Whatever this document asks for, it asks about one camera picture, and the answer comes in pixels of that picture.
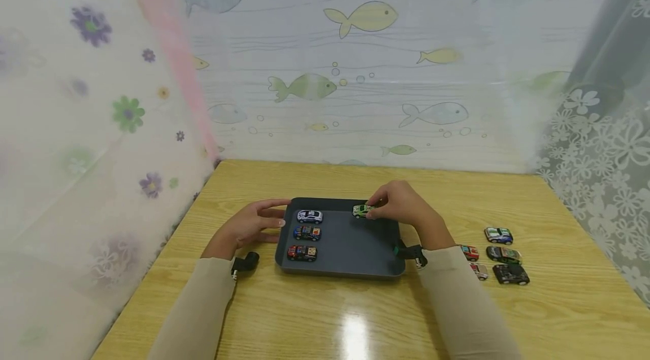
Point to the person's left forearm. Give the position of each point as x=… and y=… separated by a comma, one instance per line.
x=200, y=306

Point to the person's left fingers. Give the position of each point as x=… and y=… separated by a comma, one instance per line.
x=266, y=238

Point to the person's left hand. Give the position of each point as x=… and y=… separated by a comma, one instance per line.
x=250, y=225

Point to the person's right forearm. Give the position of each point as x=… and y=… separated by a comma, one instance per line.
x=459, y=298

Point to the person's right fingers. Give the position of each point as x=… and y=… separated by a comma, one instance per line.
x=378, y=205

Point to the black toy car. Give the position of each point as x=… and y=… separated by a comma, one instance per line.
x=511, y=274

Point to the black wrist band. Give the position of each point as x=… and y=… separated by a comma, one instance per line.
x=410, y=252
x=245, y=264

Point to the dark grey tray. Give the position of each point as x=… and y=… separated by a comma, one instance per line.
x=345, y=241

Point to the dark green toy car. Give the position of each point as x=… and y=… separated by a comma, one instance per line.
x=504, y=254

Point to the white and red toy car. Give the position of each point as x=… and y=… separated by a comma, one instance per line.
x=479, y=271

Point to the red and blue toy car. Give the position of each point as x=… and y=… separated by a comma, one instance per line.
x=302, y=253

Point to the person's left index finger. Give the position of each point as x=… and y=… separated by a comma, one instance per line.
x=274, y=203

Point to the white and blue toy car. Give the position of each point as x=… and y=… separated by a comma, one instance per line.
x=498, y=235

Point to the person's right hand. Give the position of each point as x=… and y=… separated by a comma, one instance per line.
x=406, y=206

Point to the person's left thumb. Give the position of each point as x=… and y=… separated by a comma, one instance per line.
x=271, y=225

